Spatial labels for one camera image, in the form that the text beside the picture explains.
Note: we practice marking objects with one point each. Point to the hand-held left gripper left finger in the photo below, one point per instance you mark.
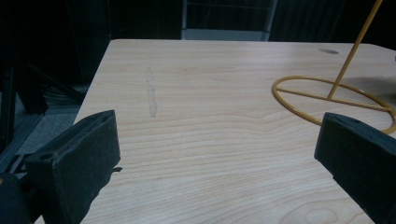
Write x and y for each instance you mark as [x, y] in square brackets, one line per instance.
[81, 161]

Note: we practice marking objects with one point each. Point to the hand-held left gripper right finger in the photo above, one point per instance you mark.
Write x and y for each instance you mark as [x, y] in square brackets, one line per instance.
[358, 155]

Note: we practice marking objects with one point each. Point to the black metal stand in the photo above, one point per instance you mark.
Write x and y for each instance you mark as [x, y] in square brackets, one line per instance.
[18, 93]

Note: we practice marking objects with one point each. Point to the metal frame stand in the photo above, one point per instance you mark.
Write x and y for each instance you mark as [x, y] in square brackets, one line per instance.
[225, 23]

